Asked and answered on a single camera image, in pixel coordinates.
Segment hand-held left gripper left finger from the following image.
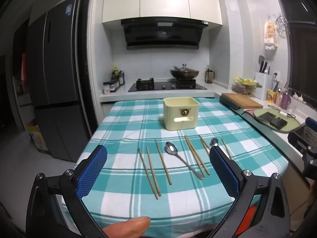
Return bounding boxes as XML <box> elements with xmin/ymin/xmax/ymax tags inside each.
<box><xmin>26</xmin><ymin>144</ymin><xmax>108</xmax><ymax>238</ymax></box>

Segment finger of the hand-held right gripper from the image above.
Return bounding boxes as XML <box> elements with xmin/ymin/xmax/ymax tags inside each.
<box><xmin>305</xmin><ymin>117</ymin><xmax>317</xmax><ymax>132</ymax></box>
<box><xmin>288</xmin><ymin>127</ymin><xmax>317</xmax><ymax>179</ymax></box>

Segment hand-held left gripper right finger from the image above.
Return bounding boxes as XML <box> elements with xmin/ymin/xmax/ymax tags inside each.
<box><xmin>209</xmin><ymin>145</ymin><xmax>291</xmax><ymax>238</ymax></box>

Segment large metal spoon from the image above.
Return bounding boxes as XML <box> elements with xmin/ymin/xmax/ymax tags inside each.
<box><xmin>164</xmin><ymin>141</ymin><xmax>205</xmax><ymax>180</ymax></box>

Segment cream plastic utensil holder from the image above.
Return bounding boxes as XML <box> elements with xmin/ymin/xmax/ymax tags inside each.
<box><xmin>163</xmin><ymin>97</ymin><xmax>200</xmax><ymax>131</ymax></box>

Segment person's left hand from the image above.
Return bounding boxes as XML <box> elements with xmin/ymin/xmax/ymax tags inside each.
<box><xmin>102</xmin><ymin>216</ymin><xmax>151</xmax><ymax>238</ymax></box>

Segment green dish mat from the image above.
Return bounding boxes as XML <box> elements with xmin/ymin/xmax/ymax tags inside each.
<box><xmin>252</xmin><ymin>107</ymin><xmax>307</xmax><ymax>132</ymax></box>

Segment garlic bulbs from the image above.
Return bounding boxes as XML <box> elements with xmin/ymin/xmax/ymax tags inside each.
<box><xmin>293</xmin><ymin>92</ymin><xmax>307</xmax><ymax>104</ymax></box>

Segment black square dish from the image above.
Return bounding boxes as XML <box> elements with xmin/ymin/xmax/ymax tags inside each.
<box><xmin>258</xmin><ymin>112</ymin><xmax>273</xmax><ymax>124</ymax></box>
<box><xmin>270</xmin><ymin>117</ymin><xmax>288</xmax><ymax>130</ymax></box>

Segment purple bottle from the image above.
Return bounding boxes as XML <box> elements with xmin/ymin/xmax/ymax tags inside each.
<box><xmin>281</xmin><ymin>89</ymin><xmax>292</xmax><ymax>110</ymax></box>

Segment yellow packet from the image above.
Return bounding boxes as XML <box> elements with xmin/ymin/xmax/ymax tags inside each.
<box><xmin>266</xmin><ymin>89</ymin><xmax>278</xmax><ymax>104</ymax></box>

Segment white knife block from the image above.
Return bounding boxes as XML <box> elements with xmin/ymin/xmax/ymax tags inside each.
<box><xmin>255</xmin><ymin>55</ymin><xmax>272</xmax><ymax>100</ymax></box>

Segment teal checked tablecloth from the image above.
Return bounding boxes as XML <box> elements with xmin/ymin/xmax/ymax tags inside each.
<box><xmin>59</xmin><ymin>97</ymin><xmax>289</xmax><ymax>237</ymax></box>

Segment cardboard box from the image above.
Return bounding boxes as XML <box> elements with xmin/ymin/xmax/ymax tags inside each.
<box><xmin>25</xmin><ymin>120</ymin><xmax>49</xmax><ymax>155</ymax></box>

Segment dark grey tray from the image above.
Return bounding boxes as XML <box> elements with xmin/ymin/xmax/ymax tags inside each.
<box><xmin>219</xmin><ymin>96</ymin><xmax>241</xmax><ymax>110</ymax></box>

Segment wooden cutting board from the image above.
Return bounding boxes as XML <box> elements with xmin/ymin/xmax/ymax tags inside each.
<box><xmin>221</xmin><ymin>93</ymin><xmax>264</xmax><ymax>109</ymax></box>

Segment plastic bag of produce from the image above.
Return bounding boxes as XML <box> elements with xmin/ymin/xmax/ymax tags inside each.
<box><xmin>231</xmin><ymin>77</ymin><xmax>263</xmax><ymax>95</ymax></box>

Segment dark grey refrigerator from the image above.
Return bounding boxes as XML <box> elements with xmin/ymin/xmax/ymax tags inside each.
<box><xmin>26</xmin><ymin>0</ymin><xmax>90</xmax><ymax>162</ymax></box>

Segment hanging printed cloth holder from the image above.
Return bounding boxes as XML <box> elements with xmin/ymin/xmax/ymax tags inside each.
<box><xmin>264</xmin><ymin>17</ymin><xmax>278</xmax><ymax>50</ymax></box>

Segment sauce bottles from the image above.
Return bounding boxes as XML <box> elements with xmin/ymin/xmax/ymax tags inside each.
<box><xmin>111</xmin><ymin>65</ymin><xmax>125</xmax><ymax>86</ymax></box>

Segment hanging metal trivet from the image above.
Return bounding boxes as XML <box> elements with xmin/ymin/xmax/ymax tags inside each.
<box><xmin>274</xmin><ymin>14</ymin><xmax>290</xmax><ymax>35</ymax></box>

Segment black gas stove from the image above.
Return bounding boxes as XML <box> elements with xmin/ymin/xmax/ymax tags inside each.
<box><xmin>128</xmin><ymin>78</ymin><xmax>207</xmax><ymax>92</ymax></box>

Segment wok with glass lid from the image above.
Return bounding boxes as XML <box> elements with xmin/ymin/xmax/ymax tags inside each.
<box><xmin>170</xmin><ymin>64</ymin><xmax>200</xmax><ymax>80</ymax></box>

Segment dark storage shelf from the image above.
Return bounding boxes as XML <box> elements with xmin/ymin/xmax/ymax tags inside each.
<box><xmin>12</xmin><ymin>21</ymin><xmax>33</xmax><ymax>106</ymax></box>

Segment black range hood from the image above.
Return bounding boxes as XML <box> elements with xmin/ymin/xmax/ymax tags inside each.
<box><xmin>120</xmin><ymin>17</ymin><xmax>209</xmax><ymax>50</ymax></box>

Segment glass jar with handle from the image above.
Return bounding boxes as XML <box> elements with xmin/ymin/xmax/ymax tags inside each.
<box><xmin>204</xmin><ymin>65</ymin><xmax>214</xmax><ymax>84</ymax></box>

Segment white wall cabinets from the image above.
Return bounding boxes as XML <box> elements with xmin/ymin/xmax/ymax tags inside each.
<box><xmin>102</xmin><ymin>0</ymin><xmax>223</xmax><ymax>27</ymax></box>

